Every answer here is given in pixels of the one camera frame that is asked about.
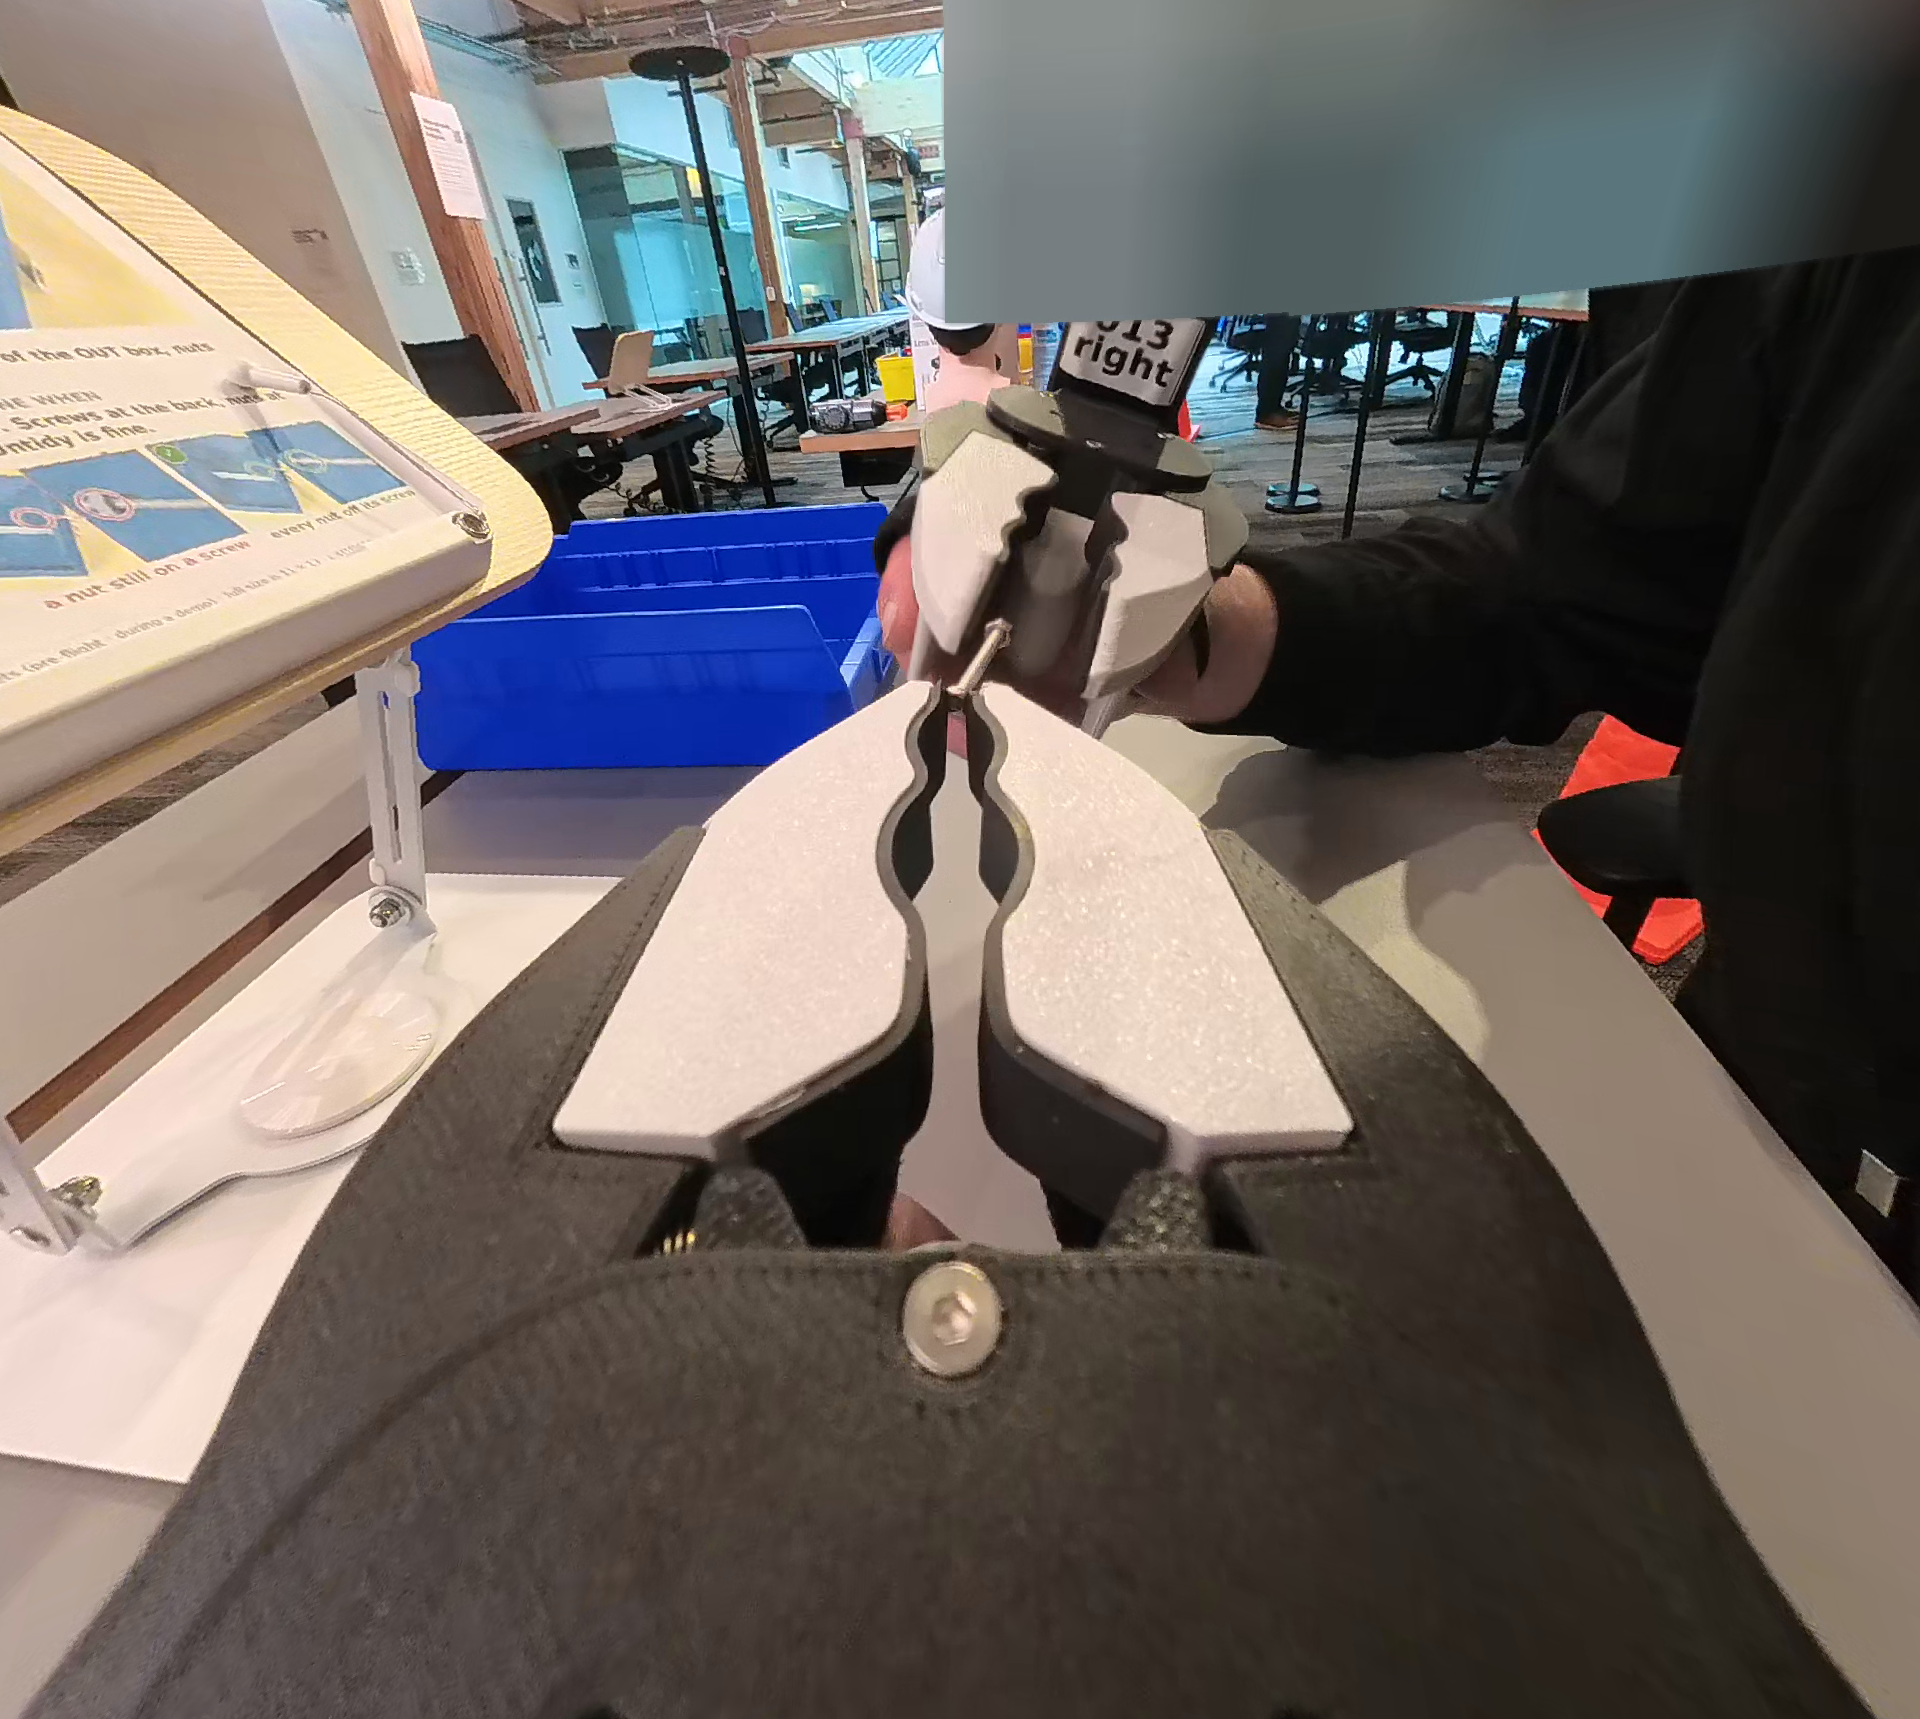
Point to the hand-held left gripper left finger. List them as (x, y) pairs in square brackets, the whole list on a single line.
[(751, 971)]

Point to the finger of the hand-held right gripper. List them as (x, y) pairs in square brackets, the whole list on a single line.
[(960, 551), (1162, 595)]

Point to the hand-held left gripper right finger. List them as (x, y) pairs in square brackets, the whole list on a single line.
[(1171, 985)]

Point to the small metal screw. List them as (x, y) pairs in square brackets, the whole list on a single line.
[(982, 659)]

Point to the blue plastic bin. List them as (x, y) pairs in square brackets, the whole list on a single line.
[(630, 685)]

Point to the person's right forearm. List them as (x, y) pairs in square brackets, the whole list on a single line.
[(1425, 641)]

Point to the white desk mat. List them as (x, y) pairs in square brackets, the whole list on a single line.
[(495, 941)]

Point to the wooden office desk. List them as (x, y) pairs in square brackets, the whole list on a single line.
[(601, 415)]

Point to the person's right hand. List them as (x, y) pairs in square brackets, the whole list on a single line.
[(1232, 655)]

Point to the yellow container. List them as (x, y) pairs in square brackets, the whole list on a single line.
[(895, 377)]

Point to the black floor lamp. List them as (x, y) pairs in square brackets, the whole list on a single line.
[(705, 249)]

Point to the white board stand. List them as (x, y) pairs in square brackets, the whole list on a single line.
[(393, 775)]

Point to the wooden tilted board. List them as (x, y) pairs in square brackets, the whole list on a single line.
[(480, 551)]

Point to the orange traffic cone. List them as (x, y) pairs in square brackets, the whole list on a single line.
[(1628, 753)]

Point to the white paper notice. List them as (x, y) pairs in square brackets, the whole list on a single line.
[(450, 153)]

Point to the person in black sleeve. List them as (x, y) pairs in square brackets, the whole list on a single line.
[(1815, 701)]

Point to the printed instruction sheet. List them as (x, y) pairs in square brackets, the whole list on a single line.
[(181, 475)]

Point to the wooden support post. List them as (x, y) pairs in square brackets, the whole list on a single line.
[(404, 99), (755, 189)]

